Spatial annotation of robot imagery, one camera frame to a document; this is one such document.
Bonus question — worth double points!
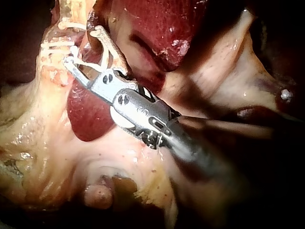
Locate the right arm instrument jaw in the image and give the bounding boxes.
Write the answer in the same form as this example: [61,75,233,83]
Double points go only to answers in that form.
[90,25,130,74]
[63,56,101,89]

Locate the right arm instrument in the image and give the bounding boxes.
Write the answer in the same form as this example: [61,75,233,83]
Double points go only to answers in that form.
[86,68,182,150]

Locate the white clip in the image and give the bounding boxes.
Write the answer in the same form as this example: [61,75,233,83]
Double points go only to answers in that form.
[58,21,84,29]
[40,41,76,48]
[45,48,73,54]
[70,46,113,72]

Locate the thin tube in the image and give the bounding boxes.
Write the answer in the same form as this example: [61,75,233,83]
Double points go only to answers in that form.
[39,0,84,84]
[80,35,100,64]

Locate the dark red liver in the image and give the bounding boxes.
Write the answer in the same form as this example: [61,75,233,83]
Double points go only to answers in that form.
[66,0,202,143]

